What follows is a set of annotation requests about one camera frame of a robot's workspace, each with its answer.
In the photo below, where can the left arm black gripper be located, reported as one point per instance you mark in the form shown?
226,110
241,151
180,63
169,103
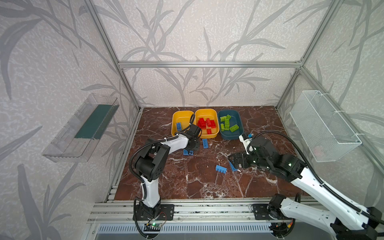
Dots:
193,142

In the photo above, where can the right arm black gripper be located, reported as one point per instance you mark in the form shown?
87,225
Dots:
243,159

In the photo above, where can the red brick underside up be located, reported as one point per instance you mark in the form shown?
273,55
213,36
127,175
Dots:
203,125

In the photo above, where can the red brick bottom edge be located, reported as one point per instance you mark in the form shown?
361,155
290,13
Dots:
208,123

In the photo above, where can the blue brick underside up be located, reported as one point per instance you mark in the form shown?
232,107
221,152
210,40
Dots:
188,152

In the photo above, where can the green brick underside up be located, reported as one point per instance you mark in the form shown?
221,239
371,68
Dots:
227,124

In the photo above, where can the green brick bottom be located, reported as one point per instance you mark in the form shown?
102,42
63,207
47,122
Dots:
234,128

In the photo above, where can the light blue brick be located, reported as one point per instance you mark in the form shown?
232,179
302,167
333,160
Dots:
221,169

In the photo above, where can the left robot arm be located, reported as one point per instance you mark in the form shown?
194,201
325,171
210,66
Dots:
148,162

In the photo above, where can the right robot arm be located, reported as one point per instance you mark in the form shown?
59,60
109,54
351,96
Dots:
342,218

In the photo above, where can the left yellow plastic bin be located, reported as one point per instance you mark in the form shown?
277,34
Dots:
185,118

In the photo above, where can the teal plastic bin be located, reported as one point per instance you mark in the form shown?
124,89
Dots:
234,120

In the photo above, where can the green circuit board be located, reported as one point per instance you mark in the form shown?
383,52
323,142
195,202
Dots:
152,227

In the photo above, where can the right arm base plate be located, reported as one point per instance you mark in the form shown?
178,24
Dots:
261,210

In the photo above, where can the white wire mesh basket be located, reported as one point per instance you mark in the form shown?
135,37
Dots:
325,131

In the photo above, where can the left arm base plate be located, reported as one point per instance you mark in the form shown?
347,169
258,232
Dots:
163,212

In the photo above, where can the aluminium frame rail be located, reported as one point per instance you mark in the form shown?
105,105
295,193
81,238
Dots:
367,126

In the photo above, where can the clear plastic wall tray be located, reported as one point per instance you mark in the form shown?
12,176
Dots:
78,139

